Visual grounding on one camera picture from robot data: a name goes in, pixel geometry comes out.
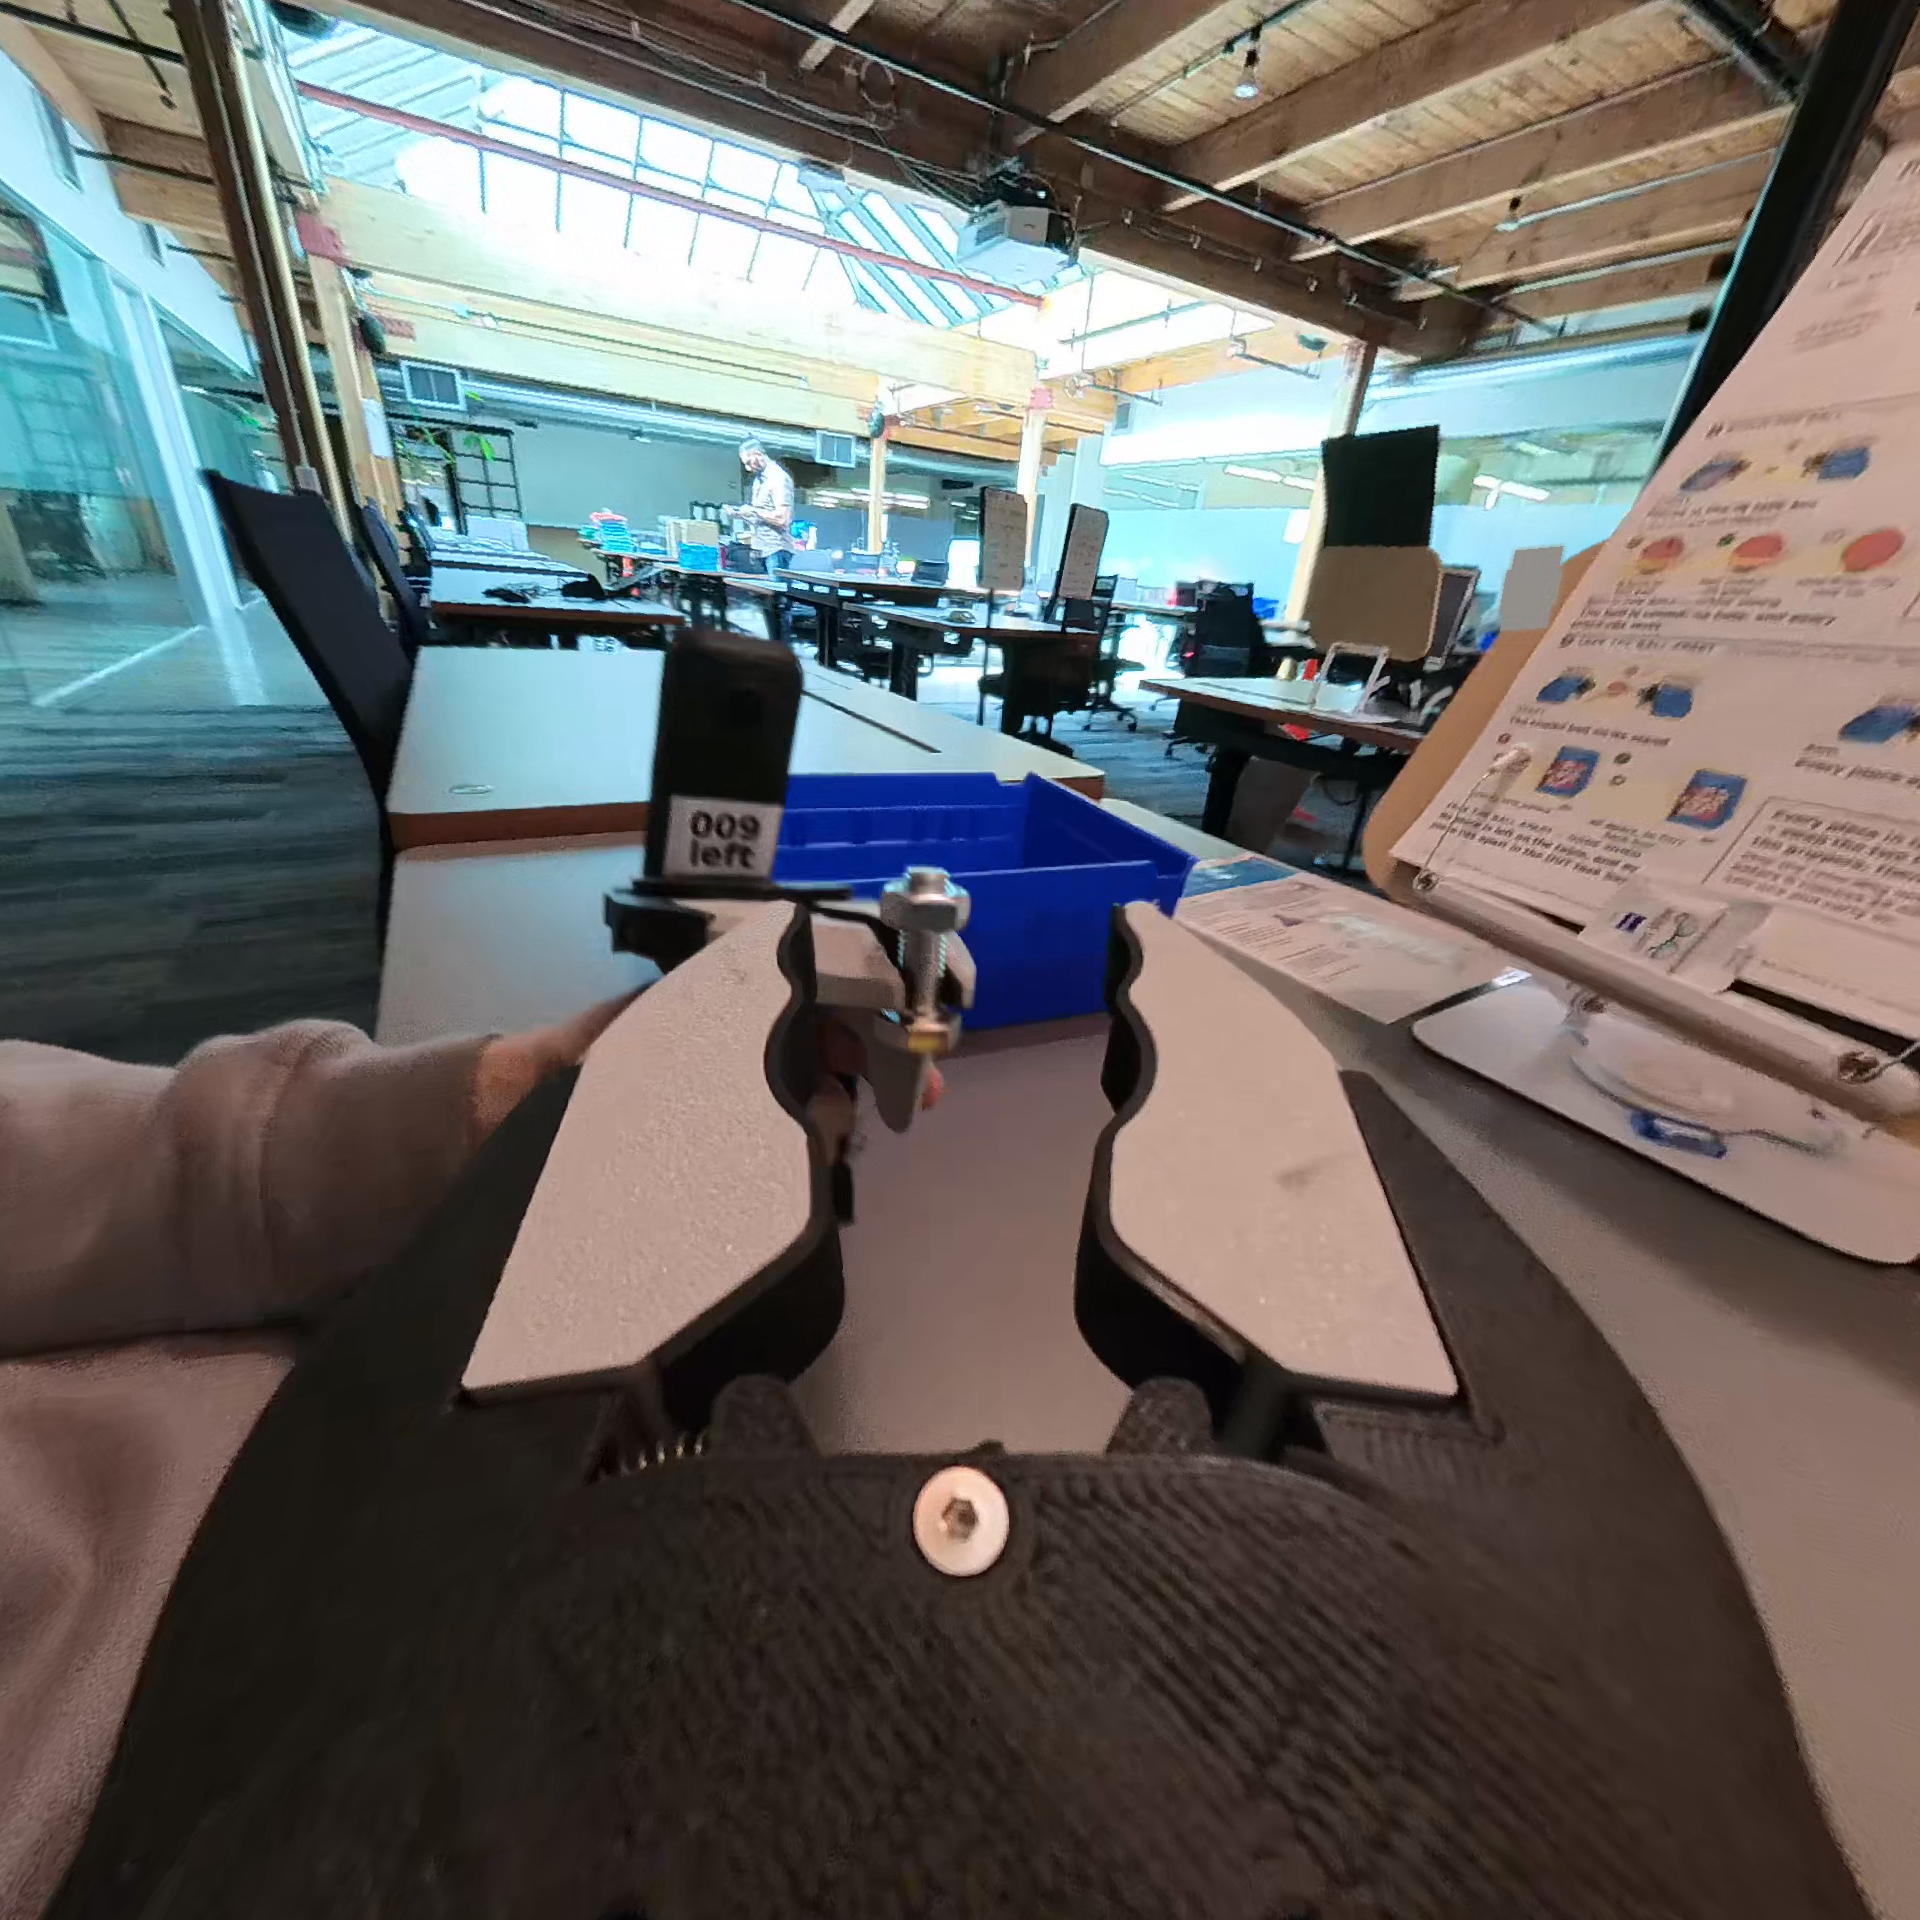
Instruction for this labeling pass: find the black pole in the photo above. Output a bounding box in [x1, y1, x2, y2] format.
[1656, 0, 1910, 459]

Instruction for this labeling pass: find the white desk with brown edge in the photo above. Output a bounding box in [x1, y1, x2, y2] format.
[384, 643, 1107, 853]

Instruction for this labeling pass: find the brown desk with white stand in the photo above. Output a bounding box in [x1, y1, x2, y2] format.
[1141, 642, 1426, 841]

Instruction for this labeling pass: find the metal bolt with nut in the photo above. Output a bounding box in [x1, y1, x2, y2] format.
[880, 866, 973, 1050]

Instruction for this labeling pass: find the blue plastic bin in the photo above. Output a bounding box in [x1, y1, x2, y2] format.
[778, 770, 1197, 1037]

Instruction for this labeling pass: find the black office chair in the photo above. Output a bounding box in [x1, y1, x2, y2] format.
[202, 469, 416, 902]

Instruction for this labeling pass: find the instruction sheet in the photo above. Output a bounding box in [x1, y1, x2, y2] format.
[1390, 145, 1920, 1039]

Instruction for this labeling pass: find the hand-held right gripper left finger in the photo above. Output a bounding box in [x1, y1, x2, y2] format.
[460, 902, 848, 1407]

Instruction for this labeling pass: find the black and tan panel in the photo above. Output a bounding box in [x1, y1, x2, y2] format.
[1298, 425, 1444, 646]

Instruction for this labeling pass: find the white document stand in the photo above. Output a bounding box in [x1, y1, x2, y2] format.
[1362, 543, 1920, 1263]

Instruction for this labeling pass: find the person's left hand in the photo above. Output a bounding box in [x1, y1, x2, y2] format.
[477, 997, 946, 1119]

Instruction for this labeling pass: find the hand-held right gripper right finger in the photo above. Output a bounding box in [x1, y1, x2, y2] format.
[1074, 901, 1460, 1413]

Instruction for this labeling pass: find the person's grey clothed torso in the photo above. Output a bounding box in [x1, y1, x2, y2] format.
[0, 1318, 309, 1920]

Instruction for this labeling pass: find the paper sheet with blue print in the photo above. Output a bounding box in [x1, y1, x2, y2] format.
[1175, 853, 1519, 1026]

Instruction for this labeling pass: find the person's left forearm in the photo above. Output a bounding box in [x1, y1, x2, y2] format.
[0, 1018, 506, 1359]

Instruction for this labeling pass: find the white ceiling projector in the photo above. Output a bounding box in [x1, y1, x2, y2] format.
[956, 175, 1076, 290]

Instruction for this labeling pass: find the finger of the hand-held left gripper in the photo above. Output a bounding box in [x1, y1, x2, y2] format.
[810, 909, 980, 1022]
[858, 1024, 946, 1136]

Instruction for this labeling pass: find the small clear packet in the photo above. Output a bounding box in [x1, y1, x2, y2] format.
[1578, 895, 1770, 994]

